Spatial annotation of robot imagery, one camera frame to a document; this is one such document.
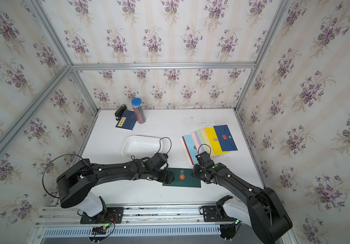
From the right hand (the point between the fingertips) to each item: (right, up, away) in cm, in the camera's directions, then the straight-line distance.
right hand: (197, 175), depth 87 cm
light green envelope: (+6, +18, +14) cm, 24 cm away
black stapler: (-55, +38, +25) cm, 72 cm away
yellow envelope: (+14, +18, +15) cm, 27 cm away
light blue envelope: (-2, +14, +12) cm, 18 cm away
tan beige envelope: (+9, +17, +15) cm, 25 cm away
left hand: (-15, -2, -4) cm, 16 cm away
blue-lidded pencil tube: (-38, +38, +17) cm, 56 cm away
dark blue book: (-49, +32, +25) cm, 64 cm away
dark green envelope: (-8, -1, -1) cm, 8 cm away
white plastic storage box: (-35, +15, +12) cm, 40 cm away
